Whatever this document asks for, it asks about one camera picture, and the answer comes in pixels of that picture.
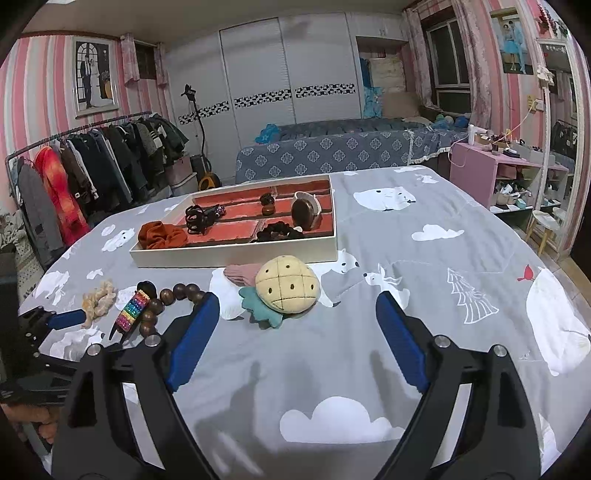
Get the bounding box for white framed standing mirror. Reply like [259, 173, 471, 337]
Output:
[538, 38, 590, 260]

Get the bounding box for rainbow rhinestone hair clip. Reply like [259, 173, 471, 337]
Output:
[108, 290, 150, 341]

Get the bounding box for wedding photo left wall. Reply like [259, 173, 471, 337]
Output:
[72, 36, 118, 118]

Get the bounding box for pink curtain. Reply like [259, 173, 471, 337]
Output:
[452, 0, 492, 128]

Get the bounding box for black scrunchie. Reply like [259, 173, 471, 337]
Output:
[256, 221, 304, 242]

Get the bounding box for small white stool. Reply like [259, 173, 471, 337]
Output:
[525, 210, 560, 256]

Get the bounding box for couple photo right wall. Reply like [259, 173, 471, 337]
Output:
[491, 8, 533, 75]

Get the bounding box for white sliding wardrobe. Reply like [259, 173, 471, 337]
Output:
[164, 12, 407, 183]

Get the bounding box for pink storage boxes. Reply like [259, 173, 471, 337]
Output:
[165, 156, 198, 197]

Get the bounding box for garment steamer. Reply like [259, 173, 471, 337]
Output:
[180, 84, 221, 191]

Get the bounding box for orange scrunchie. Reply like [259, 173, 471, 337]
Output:
[138, 221, 188, 250]

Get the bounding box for bed with blue cover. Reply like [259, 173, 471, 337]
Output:
[235, 118, 468, 184]

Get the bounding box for dark window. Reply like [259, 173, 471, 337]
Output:
[425, 17, 471, 115]

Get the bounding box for cream lace scrunchie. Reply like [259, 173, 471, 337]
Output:
[81, 280, 117, 329]

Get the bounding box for grey bear print tablecloth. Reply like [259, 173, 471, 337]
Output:
[23, 167, 590, 479]

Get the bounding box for pink dresser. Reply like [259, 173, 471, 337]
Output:
[450, 143, 572, 215]

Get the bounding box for cream tray with red lining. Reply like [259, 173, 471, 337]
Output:
[129, 175, 339, 268]

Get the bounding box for person's left hand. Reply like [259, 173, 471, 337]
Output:
[1, 404, 61, 444]

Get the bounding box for clothes rack with garments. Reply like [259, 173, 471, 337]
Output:
[4, 111, 188, 269]

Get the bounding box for pineapple plush hair clip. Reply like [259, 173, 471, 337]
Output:
[223, 255, 322, 328]

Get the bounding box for brown wooden bead bracelet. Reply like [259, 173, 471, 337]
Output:
[137, 280, 208, 339]

